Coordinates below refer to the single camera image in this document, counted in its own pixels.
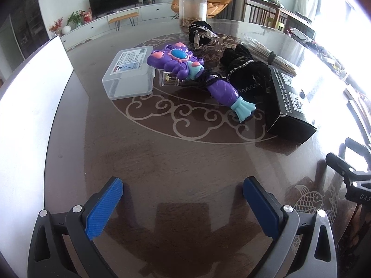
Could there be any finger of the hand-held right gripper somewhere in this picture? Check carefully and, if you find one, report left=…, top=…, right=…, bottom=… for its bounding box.
left=325, top=152, right=358, bottom=180
left=338, top=137, right=371, bottom=163

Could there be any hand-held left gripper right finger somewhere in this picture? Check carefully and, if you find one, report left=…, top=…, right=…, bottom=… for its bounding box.
left=243, top=177, right=345, bottom=278

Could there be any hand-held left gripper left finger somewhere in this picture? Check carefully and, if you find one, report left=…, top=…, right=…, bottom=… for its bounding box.
left=27, top=177, right=124, bottom=278

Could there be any black cardboard box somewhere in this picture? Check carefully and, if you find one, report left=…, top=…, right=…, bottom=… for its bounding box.
left=264, top=65, right=318, bottom=145

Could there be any white board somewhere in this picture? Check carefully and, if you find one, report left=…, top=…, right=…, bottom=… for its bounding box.
left=0, top=35, right=74, bottom=250

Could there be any black velvet scrunchie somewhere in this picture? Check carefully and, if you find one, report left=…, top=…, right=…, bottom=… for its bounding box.
left=188, top=20, right=216, bottom=45
left=219, top=45, right=271, bottom=93

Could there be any clear plastic lidded box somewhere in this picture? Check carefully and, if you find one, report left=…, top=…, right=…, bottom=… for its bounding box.
left=101, top=46, right=154, bottom=100

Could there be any bundle of brown sticks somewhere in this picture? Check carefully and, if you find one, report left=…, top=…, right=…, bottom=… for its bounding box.
left=243, top=32, right=297, bottom=77

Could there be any black elastic cord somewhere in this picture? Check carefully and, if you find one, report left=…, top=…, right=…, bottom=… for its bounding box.
left=185, top=69, right=229, bottom=89

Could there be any small glass perfume bottle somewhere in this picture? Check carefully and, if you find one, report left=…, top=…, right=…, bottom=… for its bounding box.
left=158, top=69, right=186, bottom=88

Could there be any purple toy wand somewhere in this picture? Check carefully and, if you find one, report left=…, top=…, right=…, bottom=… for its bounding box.
left=146, top=42, right=257, bottom=123

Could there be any cluttered wooden sideboard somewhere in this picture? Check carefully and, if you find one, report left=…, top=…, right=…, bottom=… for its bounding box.
left=285, top=7, right=371, bottom=93

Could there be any wooden chair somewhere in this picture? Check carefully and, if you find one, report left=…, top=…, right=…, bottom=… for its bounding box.
left=243, top=0, right=290, bottom=31

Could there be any white vase with red flowers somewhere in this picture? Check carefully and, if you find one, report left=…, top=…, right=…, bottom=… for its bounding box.
left=49, top=18, right=71, bottom=35

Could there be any rhinestone hair claw clip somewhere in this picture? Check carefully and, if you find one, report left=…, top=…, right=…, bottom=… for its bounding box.
left=190, top=25, right=228, bottom=50

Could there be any bushy green potted plant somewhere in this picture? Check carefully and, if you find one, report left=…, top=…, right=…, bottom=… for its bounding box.
left=67, top=11, right=84, bottom=29

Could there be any wooden bench stool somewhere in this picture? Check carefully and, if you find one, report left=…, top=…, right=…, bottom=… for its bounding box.
left=108, top=12, right=140, bottom=32

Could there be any dark display cabinet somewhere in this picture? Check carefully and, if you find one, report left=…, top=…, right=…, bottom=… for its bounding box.
left=10, top=0, right=50, bottom=60

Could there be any white television cabinet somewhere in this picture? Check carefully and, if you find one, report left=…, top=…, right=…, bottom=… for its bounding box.
left=59, top=1, right=180, bottom=45

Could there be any clear jar with black lid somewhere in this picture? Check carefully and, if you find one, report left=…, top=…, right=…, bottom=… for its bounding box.
left=178, top=0, right=208, bottom=27

